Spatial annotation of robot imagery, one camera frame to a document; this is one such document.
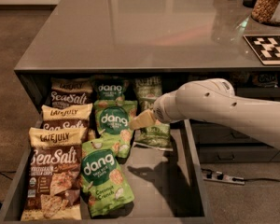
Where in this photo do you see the grey lower drawer with handle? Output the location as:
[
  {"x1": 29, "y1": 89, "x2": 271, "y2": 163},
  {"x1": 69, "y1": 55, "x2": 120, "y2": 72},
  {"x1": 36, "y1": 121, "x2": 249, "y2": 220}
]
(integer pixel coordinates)
[{"x1": 191, "y1": 123, "x2": 258, "y2": 145}]

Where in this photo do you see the middle green Dang bag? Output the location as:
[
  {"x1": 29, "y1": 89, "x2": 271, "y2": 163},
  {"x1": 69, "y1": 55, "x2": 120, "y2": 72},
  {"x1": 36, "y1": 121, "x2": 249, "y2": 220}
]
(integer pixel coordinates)
[{"x1": 94, "y1": 100, "x2": 137, "y2": 159}]

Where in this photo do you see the middle Late July chip bag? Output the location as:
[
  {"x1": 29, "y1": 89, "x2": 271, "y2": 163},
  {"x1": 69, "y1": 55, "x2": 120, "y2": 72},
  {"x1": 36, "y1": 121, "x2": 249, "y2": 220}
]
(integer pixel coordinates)
[{"x1": 42, "y1": 104, "x2": 96, "y2": 141}]

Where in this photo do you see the grey drawer with handle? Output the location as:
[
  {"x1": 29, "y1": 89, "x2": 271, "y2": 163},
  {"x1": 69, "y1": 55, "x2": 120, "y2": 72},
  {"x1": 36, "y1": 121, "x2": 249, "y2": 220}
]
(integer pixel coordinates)
[
  {"x1": 191, "y1": 123, "x2": 258, "y2": 145},
  {"x1": 196, "y1": 144, "x2": 280, "y2": 163}
]

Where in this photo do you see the black power cable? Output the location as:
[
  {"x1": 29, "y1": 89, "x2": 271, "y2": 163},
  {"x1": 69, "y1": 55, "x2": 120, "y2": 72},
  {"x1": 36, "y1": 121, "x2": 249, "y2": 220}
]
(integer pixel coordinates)
[{"x1": 232, "y1": 177, "x2": 280, "y2": 184}]

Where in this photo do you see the late july chip bag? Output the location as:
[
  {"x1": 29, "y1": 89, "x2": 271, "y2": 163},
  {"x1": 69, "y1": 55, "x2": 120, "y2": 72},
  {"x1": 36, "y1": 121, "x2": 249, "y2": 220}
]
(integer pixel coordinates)
[
  {"x1": 50, "y1": 77, "x2": 93, "y2": 109},
  {"x1": 42, "y1": 104, "x2": 96, "y2": 141},
  {"x1": 21, "y1": 128, "x2": 87, "y2": 221}
]

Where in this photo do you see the green jalapeno chip bag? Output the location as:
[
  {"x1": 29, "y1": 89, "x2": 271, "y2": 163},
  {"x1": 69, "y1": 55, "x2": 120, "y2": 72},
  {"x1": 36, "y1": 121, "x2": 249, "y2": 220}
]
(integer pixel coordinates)
[
  {"x1": 133, "y1": 76, "x2": 162, "y2": 98},
  {"x1": 133, "y1": 96, "x2": 174, "y2": 152}
]

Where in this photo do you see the black white fiducial marker tile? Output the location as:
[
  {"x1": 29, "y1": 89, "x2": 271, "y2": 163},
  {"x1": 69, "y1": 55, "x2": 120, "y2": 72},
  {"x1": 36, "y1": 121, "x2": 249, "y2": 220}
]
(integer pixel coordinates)
[{"x1": 244, "y1": 35, "x2": 280, "y2": 65}]

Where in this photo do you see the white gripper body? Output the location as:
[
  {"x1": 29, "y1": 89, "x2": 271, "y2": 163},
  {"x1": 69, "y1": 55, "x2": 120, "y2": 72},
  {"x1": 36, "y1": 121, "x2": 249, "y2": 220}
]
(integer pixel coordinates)
[{"x1": 153, "y1": 91, "x2": 185, "y2": 123}]

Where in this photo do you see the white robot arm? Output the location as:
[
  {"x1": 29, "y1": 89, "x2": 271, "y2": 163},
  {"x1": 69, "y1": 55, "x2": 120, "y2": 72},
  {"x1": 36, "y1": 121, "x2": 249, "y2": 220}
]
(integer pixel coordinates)
[{"x1": 129, "y1": 78, "x2": 280, "y2": 150}]

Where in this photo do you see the green dang bag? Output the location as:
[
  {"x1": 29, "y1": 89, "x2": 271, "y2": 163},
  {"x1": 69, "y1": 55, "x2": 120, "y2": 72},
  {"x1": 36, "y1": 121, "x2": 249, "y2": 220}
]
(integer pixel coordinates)
[
  {"x1": 94, "y1": 100, "x2": 137, "y2": 159},
  {"x1": 94, "y1": 78, "x2": 129, "y2": 105},
  {"x1": 80, "y1": 141, "x2": 134, "y2": 217}
]

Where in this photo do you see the front Late July chip bag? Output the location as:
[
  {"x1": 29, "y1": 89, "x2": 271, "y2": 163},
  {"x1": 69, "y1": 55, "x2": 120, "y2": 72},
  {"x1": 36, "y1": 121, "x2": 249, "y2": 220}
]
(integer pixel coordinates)
[{"x1": 21, "y1": 128, "x2": 87, "y2": 221}]

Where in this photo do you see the open grey top drawer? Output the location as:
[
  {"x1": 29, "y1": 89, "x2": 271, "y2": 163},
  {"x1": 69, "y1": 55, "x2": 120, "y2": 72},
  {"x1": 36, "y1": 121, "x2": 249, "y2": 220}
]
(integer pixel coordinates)
[{"x1": 0, "y1": 120, "x2": 214, "y2": 224}]

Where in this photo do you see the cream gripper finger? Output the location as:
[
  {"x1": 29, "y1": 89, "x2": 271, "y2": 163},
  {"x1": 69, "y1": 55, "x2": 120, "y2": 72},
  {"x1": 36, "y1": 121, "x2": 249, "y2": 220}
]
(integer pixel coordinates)
[{"x1": 129, "y1": 109, "x2": 156, "y2": 130}]

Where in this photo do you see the back Late July chip bag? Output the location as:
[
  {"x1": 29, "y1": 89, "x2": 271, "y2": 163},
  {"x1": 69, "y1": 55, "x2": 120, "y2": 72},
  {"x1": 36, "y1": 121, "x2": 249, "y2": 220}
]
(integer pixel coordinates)
[{"x1": 50, "y1": 77, "x2": 93, "y2": 109}]

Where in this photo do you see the back green Dang bag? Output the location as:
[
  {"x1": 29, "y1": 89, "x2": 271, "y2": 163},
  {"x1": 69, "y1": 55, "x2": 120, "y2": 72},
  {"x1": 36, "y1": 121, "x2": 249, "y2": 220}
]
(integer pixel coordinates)
[{"x1": 94, "y1": 78, "x2": 129, "y2": 105}]

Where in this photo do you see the grey bottom drawer with handle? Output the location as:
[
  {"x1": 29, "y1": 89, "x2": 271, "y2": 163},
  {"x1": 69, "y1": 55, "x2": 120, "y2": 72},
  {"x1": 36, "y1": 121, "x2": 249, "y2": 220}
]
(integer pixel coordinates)
[{"x1": 196, "y1": 144, "x2": 280, "y2": 163}]

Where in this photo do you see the front green Dang bag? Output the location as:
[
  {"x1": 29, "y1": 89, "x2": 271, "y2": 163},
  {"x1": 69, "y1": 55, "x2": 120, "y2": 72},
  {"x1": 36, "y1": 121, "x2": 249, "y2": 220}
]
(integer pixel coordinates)
[{"x1": 80, "y1": 141, "x2": 134, "y2": 217}]

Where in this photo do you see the white power strip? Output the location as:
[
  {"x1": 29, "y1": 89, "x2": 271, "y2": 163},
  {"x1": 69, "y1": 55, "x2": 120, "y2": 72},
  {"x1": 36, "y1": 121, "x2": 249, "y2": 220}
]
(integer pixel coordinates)
[{"x1": 203, "y1": 172, "x2": 245, "y2": 185}]

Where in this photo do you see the black cable on left floor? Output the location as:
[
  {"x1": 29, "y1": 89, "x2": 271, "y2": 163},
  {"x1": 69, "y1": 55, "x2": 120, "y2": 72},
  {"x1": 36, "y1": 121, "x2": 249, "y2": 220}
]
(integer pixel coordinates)
[{"x1": 0, "y1": 167, "x2": 17, "y2": 217}]

